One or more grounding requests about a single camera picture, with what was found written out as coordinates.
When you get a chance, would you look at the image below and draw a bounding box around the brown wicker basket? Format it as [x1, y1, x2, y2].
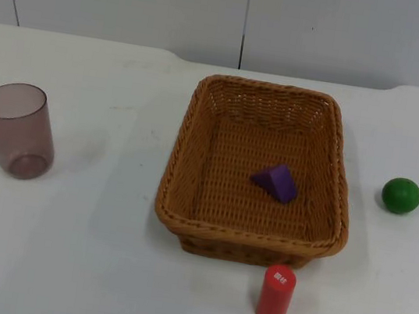
[147, 66, 371, 280]

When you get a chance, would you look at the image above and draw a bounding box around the purple triangular block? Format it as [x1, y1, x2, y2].
[247, 159, 303, 208]

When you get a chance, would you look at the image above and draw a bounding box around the red cylinder block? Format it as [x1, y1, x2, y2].
[254, 262, 300, 314]

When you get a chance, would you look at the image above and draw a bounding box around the green ball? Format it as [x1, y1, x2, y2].
[378, 174, 419, 218]

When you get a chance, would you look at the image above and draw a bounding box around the clear purple-tinted cup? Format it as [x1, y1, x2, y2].
[0, 79, 65, 184]

